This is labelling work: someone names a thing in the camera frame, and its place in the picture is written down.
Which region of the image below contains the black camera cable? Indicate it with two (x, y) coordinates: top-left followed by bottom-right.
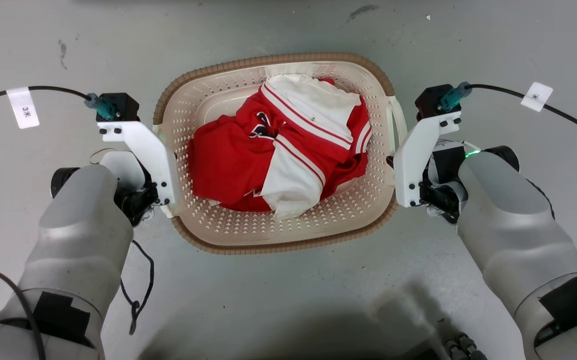
(0, 85), (92, 112)
(467, 83), (577, 146)

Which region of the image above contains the thin black dangling cable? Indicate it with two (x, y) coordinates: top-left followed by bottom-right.
(119, 239), (156, 336)

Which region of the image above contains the black left camera cable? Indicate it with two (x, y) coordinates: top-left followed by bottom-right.
(0, 85), (92, 112)

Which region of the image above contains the red and white jersey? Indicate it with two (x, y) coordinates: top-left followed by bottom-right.
(187, 74), (373, 222)

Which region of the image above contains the cream laundry basket brown rim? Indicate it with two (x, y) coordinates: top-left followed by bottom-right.
(152, 52), (408, 256)

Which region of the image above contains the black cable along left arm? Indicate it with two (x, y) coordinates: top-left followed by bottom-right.
(0, 254), (47, 360)

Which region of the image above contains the white right camera bracket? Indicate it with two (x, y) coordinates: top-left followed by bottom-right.
(393, 111), (463, 209)

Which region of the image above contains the white cable tag with asterisk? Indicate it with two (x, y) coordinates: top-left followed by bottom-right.
(520, 81), (554, 113)

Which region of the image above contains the thin brown wire loop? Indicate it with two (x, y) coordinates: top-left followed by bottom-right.
(89, 147), (118, 166)

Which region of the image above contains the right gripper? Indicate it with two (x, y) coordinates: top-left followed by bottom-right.
(386, 140), (482, 224)

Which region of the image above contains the white camera bracket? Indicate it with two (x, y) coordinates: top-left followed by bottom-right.
(393, 111), (463, 209)
(97, 120), (178, 219)

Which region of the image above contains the teal left cable connector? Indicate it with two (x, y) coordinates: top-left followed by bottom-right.
(84, 93), (119, 121)

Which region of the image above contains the teal cable connector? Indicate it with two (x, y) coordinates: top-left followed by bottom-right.
(438, 81), (474, 112)
(84, 93), (119, 121)

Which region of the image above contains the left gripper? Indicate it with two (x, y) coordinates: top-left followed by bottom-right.
(100, 151), (160, 227)

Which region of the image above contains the black right camera cable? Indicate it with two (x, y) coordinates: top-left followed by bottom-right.
(467, 83), (577, 146)

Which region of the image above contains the white left camera bracket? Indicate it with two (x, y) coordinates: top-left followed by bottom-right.
(97, 120), (178, 219)

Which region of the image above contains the white cable tag with number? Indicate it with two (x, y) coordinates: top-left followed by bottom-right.
(6, 87), (41, 130)

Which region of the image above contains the teal right cable connector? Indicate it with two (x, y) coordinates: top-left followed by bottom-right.
(438, 81), (474, 112)

